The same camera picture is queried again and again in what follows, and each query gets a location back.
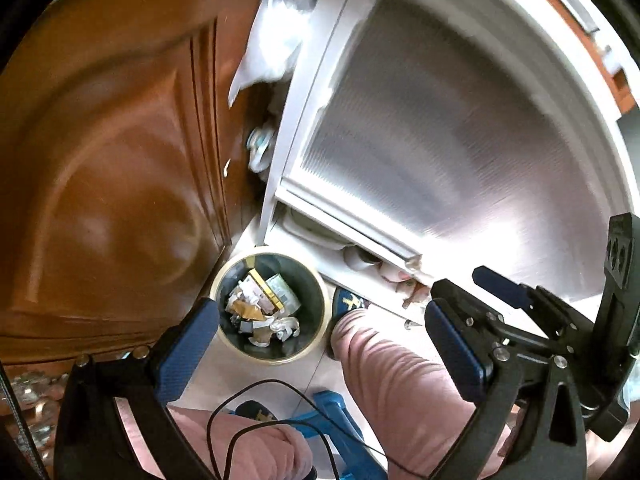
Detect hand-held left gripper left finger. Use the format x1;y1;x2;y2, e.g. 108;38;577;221
51;296;222;480

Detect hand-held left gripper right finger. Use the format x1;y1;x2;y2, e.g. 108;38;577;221
423;297;587;480

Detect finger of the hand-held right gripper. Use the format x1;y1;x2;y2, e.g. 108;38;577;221
431;278;558;360
471;265;603;358

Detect yellow long box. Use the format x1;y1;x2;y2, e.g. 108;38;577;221
247;269;283;313

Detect white wrapper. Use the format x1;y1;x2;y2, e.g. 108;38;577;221
270;315;302;343

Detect round dark trash bin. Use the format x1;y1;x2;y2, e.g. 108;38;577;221
210;247;333;365

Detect pink object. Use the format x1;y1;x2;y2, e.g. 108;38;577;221
400;282;432;311
380;265;416;286

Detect person's right leg pink pants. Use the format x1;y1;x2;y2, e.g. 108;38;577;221
330;309;516;480

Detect blue left slipper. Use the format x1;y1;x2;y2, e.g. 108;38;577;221
235;400;278;426

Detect blue slipper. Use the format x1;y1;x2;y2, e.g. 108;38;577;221
327;287;373;361
235;400;278;426

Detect blue right slipper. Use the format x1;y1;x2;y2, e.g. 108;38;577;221
327;287;373;361

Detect white round container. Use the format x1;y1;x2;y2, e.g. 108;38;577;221
342;247;381;271

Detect blue plastic stool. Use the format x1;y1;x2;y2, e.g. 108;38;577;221
287;390;391;480

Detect white cabinet ribbed door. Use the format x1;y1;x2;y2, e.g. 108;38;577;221
257;0;640;321

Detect pale plastic tray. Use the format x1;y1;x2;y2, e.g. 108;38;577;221
285;210;356;253

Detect brown wooden door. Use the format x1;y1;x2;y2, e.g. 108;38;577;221
0;0;301;361

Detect teal white plastic packet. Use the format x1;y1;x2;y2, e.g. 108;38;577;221
246;125;278;173

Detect hanging clear plastic bag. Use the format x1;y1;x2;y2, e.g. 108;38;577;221
227;0;326;108

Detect thin black cable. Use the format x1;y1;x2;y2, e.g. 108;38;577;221
206;379;431;480

